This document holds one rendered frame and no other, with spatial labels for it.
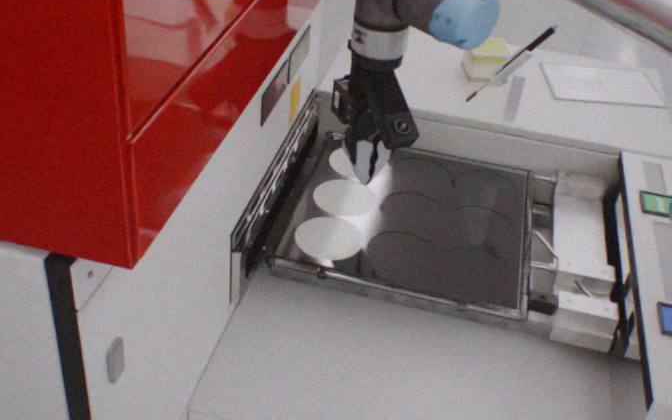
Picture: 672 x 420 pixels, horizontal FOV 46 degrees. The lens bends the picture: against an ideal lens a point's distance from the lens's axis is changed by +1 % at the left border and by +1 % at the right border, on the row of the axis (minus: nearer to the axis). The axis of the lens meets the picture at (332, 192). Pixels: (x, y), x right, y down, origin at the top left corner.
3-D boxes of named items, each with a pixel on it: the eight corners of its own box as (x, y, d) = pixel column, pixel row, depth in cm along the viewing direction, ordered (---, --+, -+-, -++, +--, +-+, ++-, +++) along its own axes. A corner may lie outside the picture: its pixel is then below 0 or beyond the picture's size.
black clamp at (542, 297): (526, 310, 109) (531, 296, 108) (527, 300, 111) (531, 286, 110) (552, 316, 109) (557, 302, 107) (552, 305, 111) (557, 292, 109)
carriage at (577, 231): (548, 340, 110) (553, 325, 108) (550, 195, 139) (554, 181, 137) (607, 353, 109) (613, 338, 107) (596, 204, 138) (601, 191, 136)
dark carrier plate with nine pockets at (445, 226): (274, 257, 112) (274, 254, 112) (330, 138, 140) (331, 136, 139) (516, 312, 107) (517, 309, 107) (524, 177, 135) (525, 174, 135)
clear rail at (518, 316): (263, 265, 111) (264, 258, 111) (266, 259, 112) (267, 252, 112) (527, 325, 106) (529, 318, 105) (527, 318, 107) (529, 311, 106)
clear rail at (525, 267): (516, 323, 106) (518, 315, 106) (525, 175, 137) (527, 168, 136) (527, 325, 106) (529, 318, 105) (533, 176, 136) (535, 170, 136)
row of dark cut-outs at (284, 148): (229, 249, 105) (229, 234, 103) (312, 99, 140) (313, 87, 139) (233, 250, 105) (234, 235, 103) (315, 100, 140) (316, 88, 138)
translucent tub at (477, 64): (467, 86, 145) (474, 53, 141) (458, 68, 151) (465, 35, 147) (506, 88, 146) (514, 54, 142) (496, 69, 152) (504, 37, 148)
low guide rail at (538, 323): (269, 275, 120) (270, 260, 118) (273, 267, 122) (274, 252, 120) (603, 352, 113) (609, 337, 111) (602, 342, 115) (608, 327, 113)
